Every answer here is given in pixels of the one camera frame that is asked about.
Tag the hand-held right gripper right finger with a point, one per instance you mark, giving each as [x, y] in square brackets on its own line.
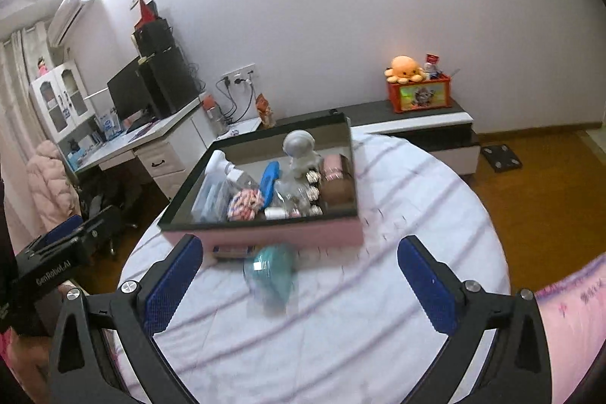
[431, 285]

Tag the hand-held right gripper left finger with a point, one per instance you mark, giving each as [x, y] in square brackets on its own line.
[173, 285]

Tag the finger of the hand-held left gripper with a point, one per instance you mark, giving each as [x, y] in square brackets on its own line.
[66, 226]
[102, 229]

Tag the teal tape dispenser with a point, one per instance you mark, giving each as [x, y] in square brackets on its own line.
[272, 271]

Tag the pink box with black rim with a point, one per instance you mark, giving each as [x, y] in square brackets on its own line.
[307, 233]

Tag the blue highlighter pen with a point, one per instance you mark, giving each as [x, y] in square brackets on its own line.
[270, 181]

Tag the white astronaut figure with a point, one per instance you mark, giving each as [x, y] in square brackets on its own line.
[303, 153]

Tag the person's left forearm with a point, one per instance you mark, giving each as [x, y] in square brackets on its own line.
[19, 366]

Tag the black office chair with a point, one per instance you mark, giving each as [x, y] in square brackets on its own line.
[102, 195]

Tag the pink padded jacket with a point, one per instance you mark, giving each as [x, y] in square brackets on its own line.
[47, 181]

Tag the white drawer cabinet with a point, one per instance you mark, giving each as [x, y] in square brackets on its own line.
[161, 162]

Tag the clear plastic box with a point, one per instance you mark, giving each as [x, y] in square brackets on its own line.
[210, 198]

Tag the blue white box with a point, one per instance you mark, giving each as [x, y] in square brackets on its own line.
[111, 127]

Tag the pink white patterned ball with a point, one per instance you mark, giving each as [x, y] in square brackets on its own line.
[244, 203]

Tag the white desk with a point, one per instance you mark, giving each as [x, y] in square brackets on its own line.
[156, 127]

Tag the white glass door cabinet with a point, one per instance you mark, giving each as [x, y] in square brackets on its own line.
[59, 96]

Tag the light curtain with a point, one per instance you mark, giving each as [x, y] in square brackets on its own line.
[19, 101]

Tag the black monitor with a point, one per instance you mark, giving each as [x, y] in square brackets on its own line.
[128, 89]

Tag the clear glass bottle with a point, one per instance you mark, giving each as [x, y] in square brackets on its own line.
[286, 193]

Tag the black bathroom scale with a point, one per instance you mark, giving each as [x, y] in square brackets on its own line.
[502, 157]

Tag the pink printed cloth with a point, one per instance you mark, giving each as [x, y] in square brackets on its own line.
[577, 304]

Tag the bottle with orange cap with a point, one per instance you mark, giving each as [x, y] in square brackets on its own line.
[213, 115]

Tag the black white tv stand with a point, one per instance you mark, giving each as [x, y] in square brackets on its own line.
[426, 124]

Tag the black computer tower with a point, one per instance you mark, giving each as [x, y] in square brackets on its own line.
[170, 82]

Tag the pink doll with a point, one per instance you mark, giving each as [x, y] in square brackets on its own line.
[41, 65]

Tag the red toy box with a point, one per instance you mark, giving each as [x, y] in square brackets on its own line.
[419, 96]

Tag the white air conditioner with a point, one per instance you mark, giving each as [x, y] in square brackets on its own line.
[68, 13]

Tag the orange octopus plush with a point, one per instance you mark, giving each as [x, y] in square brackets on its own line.
[405, 68]

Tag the red paper bag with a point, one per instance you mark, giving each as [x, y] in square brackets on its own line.
[146, 12]

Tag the white wall socket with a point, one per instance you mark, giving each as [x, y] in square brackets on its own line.
[246, 70]

